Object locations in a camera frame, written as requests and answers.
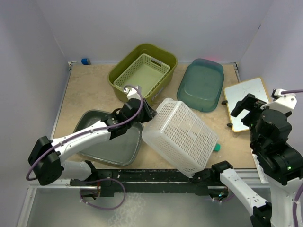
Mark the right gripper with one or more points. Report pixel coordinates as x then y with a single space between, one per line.
250 102

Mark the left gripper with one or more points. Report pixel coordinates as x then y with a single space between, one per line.
150 113

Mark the white perforated basket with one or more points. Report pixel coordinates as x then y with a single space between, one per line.
178 135

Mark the pale green perforated basket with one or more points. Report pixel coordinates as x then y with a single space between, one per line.
145 72

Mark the dark grey tub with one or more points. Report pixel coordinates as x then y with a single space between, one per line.
119 151

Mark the teal translucent tub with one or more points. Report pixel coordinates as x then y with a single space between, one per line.
201 85

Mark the olive green tub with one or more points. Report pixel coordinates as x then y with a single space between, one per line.
153 51

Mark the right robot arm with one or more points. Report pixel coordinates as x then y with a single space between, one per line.
282 164

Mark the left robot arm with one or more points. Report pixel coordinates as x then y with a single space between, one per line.
49 158

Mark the small whiteboard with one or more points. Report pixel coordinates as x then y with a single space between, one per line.
251 90

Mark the green eraser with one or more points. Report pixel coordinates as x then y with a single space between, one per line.
217 147

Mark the blue bottle cap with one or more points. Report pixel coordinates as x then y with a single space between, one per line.
85 61

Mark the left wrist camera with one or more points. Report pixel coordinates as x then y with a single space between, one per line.
133 92

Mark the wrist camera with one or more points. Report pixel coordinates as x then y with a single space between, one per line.
133 92
284 99

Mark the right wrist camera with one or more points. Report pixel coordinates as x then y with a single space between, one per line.
284 99

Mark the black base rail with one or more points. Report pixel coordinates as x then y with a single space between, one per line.
153 181

